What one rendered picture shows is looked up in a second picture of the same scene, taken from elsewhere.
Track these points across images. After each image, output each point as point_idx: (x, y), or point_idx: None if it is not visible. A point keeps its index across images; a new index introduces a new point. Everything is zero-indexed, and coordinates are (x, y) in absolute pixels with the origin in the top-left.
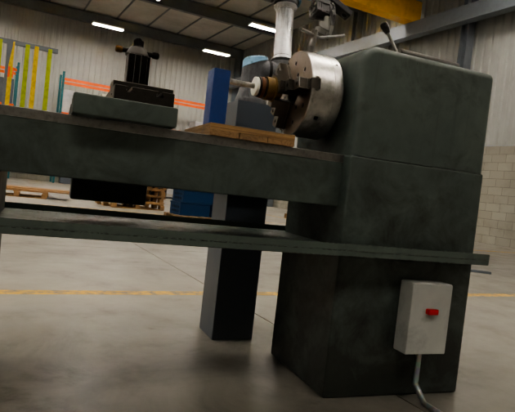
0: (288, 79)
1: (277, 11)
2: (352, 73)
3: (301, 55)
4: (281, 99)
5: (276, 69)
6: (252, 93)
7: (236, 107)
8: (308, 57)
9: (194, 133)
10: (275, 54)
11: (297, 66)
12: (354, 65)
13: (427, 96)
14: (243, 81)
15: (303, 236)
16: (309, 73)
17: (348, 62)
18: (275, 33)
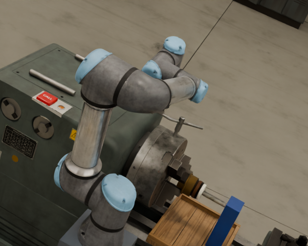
0: (191, 166)
1: (111, 110)
2: (156, 125)
3: (183, 143)
4: (172, 184)
5: (178, 169)
6: (199, 198)
7: (133, 245)
8: (187, 141)
9: (245, 238)
10: (97, 162)
11: (178, 153)
12: (159, 120)
13: None
14: (213, 195)
15: None
16: (184, 151)
17: (156, 120)
18: (103, 138)
